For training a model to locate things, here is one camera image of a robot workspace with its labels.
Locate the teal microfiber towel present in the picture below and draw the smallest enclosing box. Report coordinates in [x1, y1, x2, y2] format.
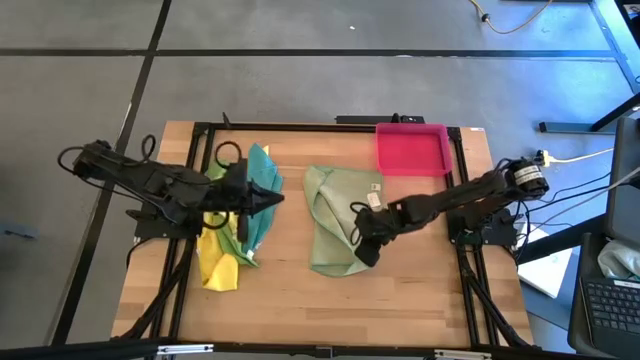
[246, 143, 285, 254]

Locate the silver frame bracket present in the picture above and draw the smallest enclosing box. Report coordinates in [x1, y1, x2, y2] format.
[156, 343, 215, 357]
[433, 349, 494, 360]

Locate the white cable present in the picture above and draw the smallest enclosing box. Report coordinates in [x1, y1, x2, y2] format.
[549, 148, 615, 165]

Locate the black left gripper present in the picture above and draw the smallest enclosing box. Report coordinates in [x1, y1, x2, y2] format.
[218, 158, 286, 218]

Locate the black power strip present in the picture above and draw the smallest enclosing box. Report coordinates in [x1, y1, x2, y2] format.
[335, 114, 426, 126]

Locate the grey panel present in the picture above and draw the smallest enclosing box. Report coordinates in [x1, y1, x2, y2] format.
[602, 116, 640, 246]

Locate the pale green microfiber towel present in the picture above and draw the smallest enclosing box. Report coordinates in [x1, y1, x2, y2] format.
[302, 164, 386, 278]

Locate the white flat board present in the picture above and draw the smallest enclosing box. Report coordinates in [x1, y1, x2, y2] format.
[516, 223, 574, 300]

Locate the pink plastic bin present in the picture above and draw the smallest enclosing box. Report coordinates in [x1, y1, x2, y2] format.
[374, 122, 454, 178]

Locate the pale crumpled bag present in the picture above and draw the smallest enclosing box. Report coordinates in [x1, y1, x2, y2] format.
[596, 238, 640, 281]

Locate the black desk leg frame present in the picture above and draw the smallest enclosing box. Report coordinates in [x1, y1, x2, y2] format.
[538, 0, 640, 135]

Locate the black aluminium table frame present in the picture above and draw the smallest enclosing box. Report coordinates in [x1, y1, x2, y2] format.
[110, 119, 539, 360]

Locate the black keyboard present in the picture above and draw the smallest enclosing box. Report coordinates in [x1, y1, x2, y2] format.
[579, 277, 640, 359]

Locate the orange floor cable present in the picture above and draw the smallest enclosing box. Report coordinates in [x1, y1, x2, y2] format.
[468, 0, 554, 36]

